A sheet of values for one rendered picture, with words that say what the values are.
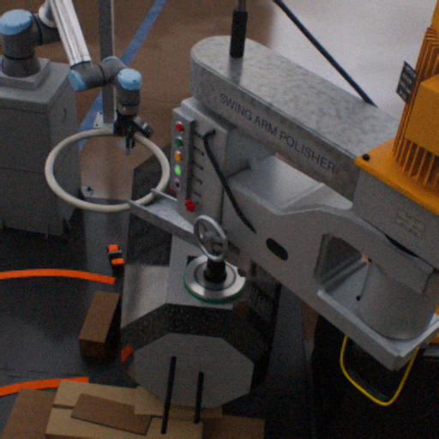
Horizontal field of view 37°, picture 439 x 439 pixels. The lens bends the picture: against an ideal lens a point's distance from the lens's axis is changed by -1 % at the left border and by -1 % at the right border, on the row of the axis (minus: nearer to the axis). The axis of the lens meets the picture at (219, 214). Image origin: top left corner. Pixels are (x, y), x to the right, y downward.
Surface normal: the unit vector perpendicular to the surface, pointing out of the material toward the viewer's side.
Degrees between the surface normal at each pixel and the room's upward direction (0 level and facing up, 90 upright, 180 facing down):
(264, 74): 0
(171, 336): 90
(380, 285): 90
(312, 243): 90
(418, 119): 90
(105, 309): 0
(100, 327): 0
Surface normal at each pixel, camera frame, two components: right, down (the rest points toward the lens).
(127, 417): 0.07, -0.76
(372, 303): -0.90, 0.23
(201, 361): -0.07, 0.64
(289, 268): -0.74, 0.39
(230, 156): 0.66, 0.52
